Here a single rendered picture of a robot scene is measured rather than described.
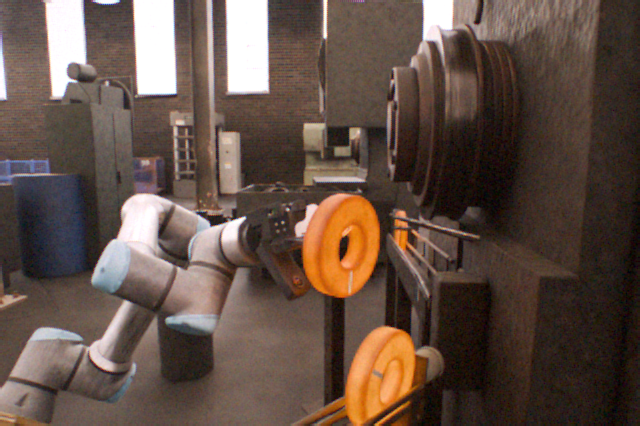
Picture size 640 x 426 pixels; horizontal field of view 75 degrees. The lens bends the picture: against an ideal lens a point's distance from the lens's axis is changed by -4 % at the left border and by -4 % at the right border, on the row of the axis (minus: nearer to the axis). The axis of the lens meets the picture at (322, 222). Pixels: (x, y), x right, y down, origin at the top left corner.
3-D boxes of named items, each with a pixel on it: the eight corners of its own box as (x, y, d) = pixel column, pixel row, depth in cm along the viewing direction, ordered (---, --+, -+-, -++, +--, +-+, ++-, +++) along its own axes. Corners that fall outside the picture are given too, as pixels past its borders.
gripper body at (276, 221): (280, 200, 69) (234, 215, 77) (292, 253, 69) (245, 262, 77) (312, 196, 75) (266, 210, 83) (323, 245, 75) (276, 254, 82)
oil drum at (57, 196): (106, 262, 419) (98, 171, 405) (67, 279, 360) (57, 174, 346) (51, 260, 423) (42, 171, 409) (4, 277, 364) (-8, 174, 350)
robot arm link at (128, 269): (136, 181, 131) (111, 238, 69) (173, 200, 136) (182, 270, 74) (118, 214, 131) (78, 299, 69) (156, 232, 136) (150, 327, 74)
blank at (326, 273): (383, 195, 71) (366, 193, 73) (322, 196, 59) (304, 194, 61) (377, 287, 73) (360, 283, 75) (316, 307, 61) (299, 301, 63)
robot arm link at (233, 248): (227, 271, 79) (266, 260, 86) (244, 268, 76) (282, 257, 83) (217, 223, 79) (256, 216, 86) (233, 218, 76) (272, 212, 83)
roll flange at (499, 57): (465, 208, 132) (471, 50, 125) (522, 238, 86) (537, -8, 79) (432, 208, 133) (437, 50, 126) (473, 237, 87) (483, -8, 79)
